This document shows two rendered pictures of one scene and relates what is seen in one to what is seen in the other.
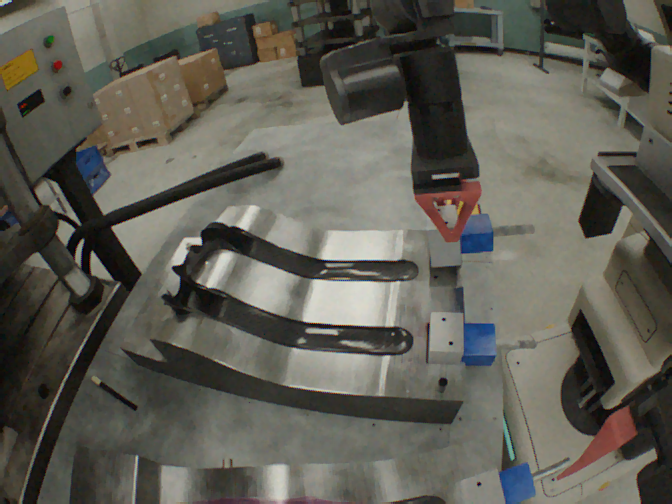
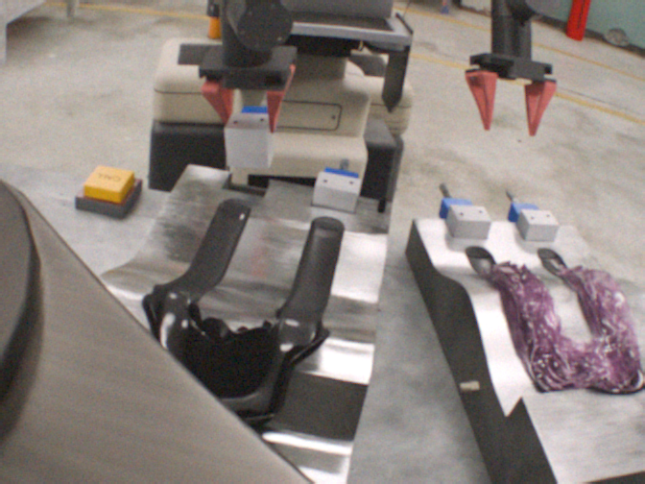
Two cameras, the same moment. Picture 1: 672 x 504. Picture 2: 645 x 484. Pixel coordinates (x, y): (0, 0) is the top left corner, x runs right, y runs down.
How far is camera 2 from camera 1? 0.79 m
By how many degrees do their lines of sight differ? 78
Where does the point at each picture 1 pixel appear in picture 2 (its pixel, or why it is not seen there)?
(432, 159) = (269, 61)
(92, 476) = (582, 445)
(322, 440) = (400, 347)
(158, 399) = not seen: outside the picture
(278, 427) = (391, 382)
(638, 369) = (356, 146)
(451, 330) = (338, 180)
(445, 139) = not seen: hidden behind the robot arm
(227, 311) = (299, 319)
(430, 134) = not seen: hidden behind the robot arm
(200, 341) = (359, 329)
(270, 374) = (369, 309)
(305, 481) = (477, 284)
